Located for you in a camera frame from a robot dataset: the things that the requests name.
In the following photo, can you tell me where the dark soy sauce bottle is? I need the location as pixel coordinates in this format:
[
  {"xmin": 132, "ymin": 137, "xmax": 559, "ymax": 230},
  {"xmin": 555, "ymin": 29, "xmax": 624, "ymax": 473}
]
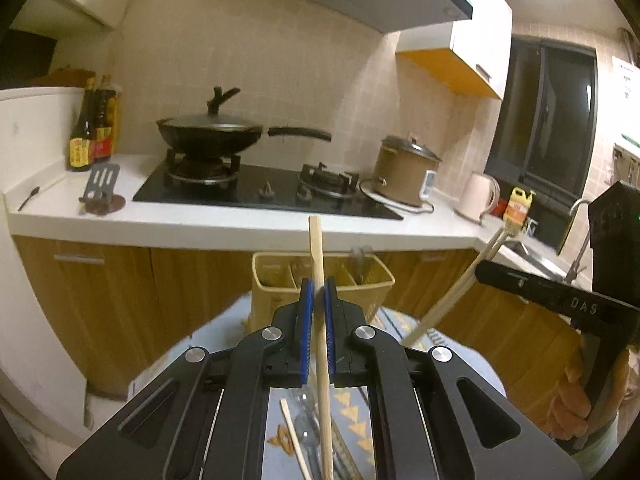
[{"xmin": 68, "ymin": 77, "xmax": 97, "ymax": 172}]

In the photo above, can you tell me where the black burner grate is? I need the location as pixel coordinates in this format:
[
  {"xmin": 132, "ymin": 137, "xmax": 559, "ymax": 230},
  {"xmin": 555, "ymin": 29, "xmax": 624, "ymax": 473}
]
[
  {"xmin": 165, "ymin": 149, "xmax": 242, "ymax": 187},
  {"xmin": 298, "ymin": 162, "xmax": 361, "ymax": 197}
]

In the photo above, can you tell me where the wooden chopstick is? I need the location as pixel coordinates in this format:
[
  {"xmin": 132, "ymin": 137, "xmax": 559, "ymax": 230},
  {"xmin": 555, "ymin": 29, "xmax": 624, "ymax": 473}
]
[
  {"xmin": 280, "ymin": 399, "xmax": 313, "ymax": 480},
  {"xmin": 407, "ymin": 230, "xmax": 519, "ymax": 349},
  {"xmin": 308, "ymin": 215, "xmax": 335, "ymax": 480},
  {"xmin": 400, "ymin": 226, "xmax": 507, "ymax": 346}
]

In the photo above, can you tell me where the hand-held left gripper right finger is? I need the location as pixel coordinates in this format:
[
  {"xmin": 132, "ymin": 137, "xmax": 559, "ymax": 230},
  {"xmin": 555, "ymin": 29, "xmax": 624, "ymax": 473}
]
[{"xmin": 322, "ymin": 277, "xmax": 584, "ymax": 480}]

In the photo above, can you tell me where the beige plastic utensil basket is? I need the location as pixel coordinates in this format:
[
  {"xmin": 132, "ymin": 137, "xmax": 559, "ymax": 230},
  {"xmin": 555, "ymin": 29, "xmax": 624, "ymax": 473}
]
[{"xmin": 251, "ymin": 252, "xmax": 396, "ymax": 333}]

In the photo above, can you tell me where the yellow detergent bottle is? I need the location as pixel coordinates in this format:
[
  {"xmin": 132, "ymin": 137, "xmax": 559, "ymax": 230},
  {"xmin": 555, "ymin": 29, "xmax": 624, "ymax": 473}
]
[{"xmin": 502, "ymin": 187, "xmax": 536, "ymax": 227}]

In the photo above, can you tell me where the metal faucet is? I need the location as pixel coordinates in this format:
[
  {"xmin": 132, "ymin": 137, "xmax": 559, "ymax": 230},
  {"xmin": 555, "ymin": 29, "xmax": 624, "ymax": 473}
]
[{"xmin": 556, "ymin": 198, "xmax": 594, "ymax": 282}]

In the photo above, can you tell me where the black wok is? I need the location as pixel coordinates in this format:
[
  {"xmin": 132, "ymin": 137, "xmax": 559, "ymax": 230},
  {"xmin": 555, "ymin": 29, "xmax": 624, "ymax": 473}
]
[{"xmin": 156, "ymin": 116, "xmax": 332, "ymax": 157}]

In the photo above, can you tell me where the steel sink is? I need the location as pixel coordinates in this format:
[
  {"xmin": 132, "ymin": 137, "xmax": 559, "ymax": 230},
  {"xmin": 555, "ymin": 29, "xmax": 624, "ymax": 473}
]
[{"xmin": 492, "ymin": 240, "xmax": 571, "ymax": 281}]

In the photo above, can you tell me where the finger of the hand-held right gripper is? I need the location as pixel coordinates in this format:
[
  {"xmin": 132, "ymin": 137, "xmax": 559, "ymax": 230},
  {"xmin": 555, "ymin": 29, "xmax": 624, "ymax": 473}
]
[{"xmin": 473, "ymin": 261, "xmax": 567, "ymax": 312}]

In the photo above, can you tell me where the white refrigerator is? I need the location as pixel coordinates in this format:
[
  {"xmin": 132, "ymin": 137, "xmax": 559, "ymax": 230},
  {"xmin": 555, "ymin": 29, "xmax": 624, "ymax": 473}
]
[{"xmin": 0, "ymin": 86, "xmax": 101, "ymax": 443}]

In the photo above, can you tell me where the blue patterned tablecloth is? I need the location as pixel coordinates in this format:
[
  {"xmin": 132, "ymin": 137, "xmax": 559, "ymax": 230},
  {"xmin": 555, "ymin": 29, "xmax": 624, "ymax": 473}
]
[{"xmin": 127, "ymin": 295, "xmax": 509, "ymax": 480}]

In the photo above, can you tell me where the cardboard box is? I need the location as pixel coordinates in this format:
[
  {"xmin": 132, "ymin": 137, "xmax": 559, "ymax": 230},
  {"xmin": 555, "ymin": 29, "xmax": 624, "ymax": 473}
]
[{"xmin": 37, "ymin": 67, "xmax": 96, "ymax": 90}]

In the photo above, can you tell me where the small metal spoon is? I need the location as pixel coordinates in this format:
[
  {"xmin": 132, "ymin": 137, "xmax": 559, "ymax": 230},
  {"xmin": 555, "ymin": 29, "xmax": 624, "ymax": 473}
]
[{"xmin": 350, "ymin": 246, "xmax": 374, "ymax": 282}]

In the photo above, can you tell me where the dark window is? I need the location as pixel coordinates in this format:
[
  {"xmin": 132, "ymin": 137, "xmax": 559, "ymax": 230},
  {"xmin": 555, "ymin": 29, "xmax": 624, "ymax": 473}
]
[{"xmin": 484, "ymin": 35, "xmax": 599, "ymax": 251}]

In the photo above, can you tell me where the wooden kitchen base cabinet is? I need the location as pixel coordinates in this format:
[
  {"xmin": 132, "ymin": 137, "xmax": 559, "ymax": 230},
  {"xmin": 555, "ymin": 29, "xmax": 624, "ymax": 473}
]
[{"xmin": 5, "ymin": 152, "xmax": 640, "ymax": 413}]

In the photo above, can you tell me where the black glass gas stove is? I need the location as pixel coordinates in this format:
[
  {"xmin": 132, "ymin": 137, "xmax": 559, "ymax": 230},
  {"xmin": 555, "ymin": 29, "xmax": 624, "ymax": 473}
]
[{"xmin": 132, "ymin": 157, "xmax": 405, "ymax": 221}]

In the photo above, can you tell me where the white wall notice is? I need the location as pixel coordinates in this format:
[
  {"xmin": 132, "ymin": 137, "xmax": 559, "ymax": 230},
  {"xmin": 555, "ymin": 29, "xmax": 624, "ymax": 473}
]
[{"xmin": 612, "ymin": 55, "xmax": 640, "ymax": 104}]

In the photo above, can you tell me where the red label sauce bottle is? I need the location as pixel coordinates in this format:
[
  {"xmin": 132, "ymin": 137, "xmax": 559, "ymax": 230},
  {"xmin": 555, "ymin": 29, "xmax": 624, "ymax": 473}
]
[{"xmin": 92, "ymin": 75, "xmax": 119, "ymax": 162}]

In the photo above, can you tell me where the yellow oil bottle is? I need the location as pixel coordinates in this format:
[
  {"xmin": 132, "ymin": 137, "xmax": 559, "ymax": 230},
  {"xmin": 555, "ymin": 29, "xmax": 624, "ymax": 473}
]
[{"xmin": 113, "ymin": 92, "xmax": 124, "ymax": 154}]

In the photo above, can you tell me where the person's right forearm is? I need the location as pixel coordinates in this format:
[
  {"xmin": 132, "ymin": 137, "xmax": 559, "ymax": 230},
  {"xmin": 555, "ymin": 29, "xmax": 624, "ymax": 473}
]
[{"xmin": 570, "ymin": 410, "xmax": 627, "ymax": 480}]

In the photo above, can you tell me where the pale pink electric kettle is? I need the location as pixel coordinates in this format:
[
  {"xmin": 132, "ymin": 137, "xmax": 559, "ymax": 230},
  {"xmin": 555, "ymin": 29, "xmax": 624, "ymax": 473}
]
[{"xmin": 454, "ymin": 171, "xmax": 501, "ymax": 222}]

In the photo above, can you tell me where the black slotted spatula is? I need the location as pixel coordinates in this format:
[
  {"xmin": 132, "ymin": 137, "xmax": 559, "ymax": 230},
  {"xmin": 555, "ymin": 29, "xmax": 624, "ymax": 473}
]
[{"xmin": 78, "ymin": 162, "xmax": 126, "ymax": 216}]

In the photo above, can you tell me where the white yellow wall cabinet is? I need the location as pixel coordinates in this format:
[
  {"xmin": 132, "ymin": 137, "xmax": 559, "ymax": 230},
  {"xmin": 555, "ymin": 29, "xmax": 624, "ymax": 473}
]
[{"xmin": 395, "ymin": 0, "xmax": 514, "ymax": 101}]

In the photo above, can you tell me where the black wok lid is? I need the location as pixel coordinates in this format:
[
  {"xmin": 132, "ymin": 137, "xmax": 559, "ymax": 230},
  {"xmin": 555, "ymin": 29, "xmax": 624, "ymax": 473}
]
[{"xmin": 159, "ymin": 86, "xmax": 264, "ymax": 134}]

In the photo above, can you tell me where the brown rice cooker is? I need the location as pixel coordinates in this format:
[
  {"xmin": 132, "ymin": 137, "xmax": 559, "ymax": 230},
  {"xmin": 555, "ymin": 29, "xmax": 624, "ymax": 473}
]
[{"xmin": 372, "ymin": 134, "xmax": 443, "ymax": 207}]

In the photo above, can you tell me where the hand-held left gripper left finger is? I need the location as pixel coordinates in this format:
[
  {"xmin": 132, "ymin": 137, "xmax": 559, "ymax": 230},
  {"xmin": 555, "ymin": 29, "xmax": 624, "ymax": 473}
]
[{"xmin": 56, "ymin": 279, "xmax": 316, "ymax": 480}]

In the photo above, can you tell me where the person's right hand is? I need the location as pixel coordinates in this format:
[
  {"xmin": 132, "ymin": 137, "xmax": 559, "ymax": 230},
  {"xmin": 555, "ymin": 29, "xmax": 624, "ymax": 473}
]
[{"xmin": 545, "ymin": 344, "xmax": 588, "ymax": 442}]

